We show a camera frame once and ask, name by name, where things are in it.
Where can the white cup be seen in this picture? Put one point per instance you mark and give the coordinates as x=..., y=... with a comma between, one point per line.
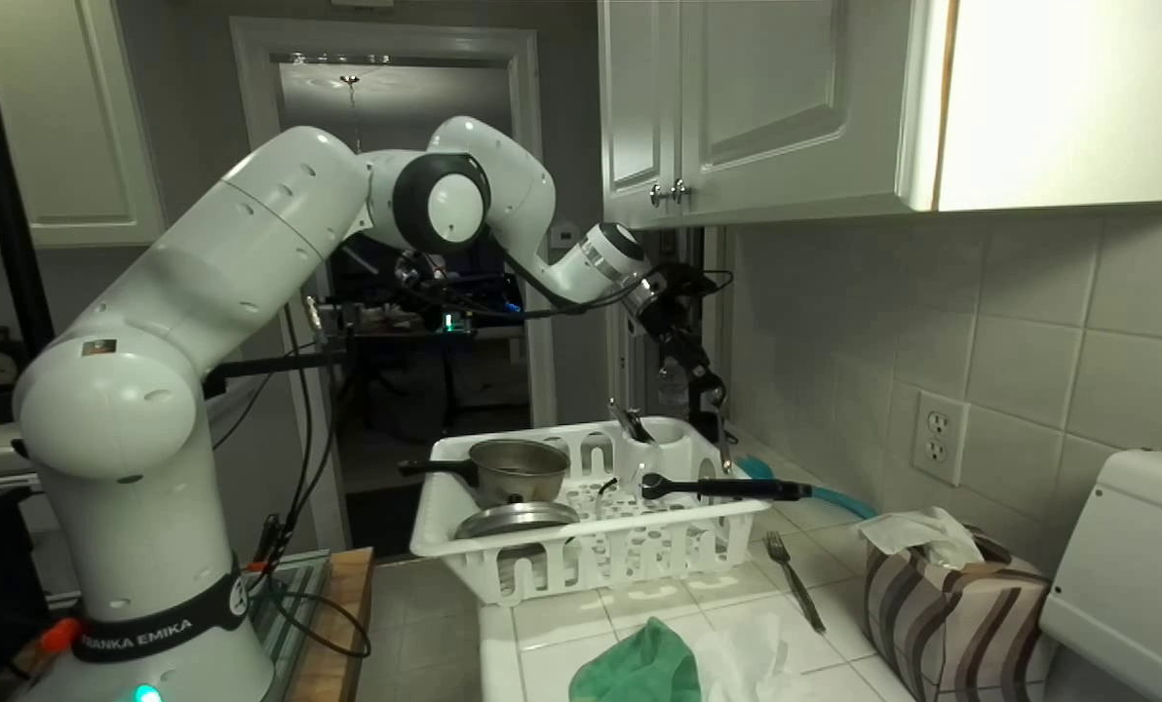
x=660, y=445

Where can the wooden side table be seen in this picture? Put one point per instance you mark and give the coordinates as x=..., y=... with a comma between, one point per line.
x=336, y=632

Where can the silver fork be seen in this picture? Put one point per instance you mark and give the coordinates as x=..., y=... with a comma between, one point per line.
x=777, y=553

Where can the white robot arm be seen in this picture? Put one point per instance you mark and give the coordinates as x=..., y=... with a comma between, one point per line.
x=114, y=411

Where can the teal handled utensil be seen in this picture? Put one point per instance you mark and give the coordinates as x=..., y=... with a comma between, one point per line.
x=759, y=471

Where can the silver pot lid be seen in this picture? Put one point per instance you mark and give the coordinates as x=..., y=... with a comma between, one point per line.
x=513, y=520

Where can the striped oven mitt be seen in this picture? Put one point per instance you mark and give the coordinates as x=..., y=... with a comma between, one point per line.
x=956, y=632

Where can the black ladle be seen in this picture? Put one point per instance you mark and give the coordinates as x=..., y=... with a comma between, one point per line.
x=656, y=486

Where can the green cloth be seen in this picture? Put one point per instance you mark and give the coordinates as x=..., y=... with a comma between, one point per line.
x=651, y=666

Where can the steel cooking pot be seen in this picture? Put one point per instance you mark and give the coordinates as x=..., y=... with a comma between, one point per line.
x=503, y=471

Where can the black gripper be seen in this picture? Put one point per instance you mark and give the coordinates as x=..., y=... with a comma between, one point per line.
x=656, y=301

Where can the white wall outlet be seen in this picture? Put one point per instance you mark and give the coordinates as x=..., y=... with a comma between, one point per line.
x=937, y=434

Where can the white plastic dish rack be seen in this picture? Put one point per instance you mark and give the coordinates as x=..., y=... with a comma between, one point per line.
x=617, y=540

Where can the white gas stove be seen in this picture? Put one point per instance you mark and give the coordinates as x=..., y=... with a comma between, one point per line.
x=1104, y=598

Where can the white upper cabinets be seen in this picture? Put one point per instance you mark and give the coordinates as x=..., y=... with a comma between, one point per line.
x=770, y=109

